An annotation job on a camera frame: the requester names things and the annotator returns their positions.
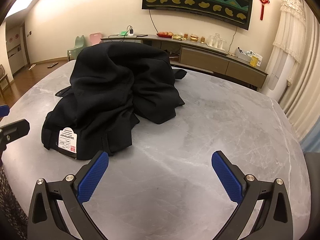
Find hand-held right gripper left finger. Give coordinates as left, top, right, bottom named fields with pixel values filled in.
left=27, top=151, right=109, bottom=240

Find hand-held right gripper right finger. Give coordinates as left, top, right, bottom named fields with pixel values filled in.
left=211, top=151, right=293, bottom=240

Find black pants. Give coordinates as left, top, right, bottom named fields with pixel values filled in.
left=41, top=42, right=188, bottom=160

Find wooden chair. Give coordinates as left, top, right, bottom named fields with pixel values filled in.
left=0, top=64, right=11, bottom=93

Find white paper garment tag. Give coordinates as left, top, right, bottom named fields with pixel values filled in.
left=57, top=127, right=77, bottom=160

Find person's patterned clothing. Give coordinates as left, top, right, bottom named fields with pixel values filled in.
left=0, top=166, right=28, bottom=240

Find green plastic child chair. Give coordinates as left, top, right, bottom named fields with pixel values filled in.
left=67, top=35, right=87, bottom=62

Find pink plastic child chair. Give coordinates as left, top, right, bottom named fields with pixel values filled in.
left=88, top=32, right=103, bottom=46

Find long grey television cabinet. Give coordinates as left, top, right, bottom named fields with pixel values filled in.
left=100, top=34, right=268, bottom=91

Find grey desk organiser box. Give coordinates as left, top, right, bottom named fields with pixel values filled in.
left=236, top=47, right=253, bottom=61

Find beige curtain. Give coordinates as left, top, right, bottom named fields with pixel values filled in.
left=277, top=4, right=320, bottom=145

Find group of clear glasses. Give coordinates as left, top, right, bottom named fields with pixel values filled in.
left=206, top=33, right=226, bottom=49

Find black television cable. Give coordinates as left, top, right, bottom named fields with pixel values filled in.
left=227, top=26, right=238, bottom=54
left=149, top=9, right=161, bottom=35

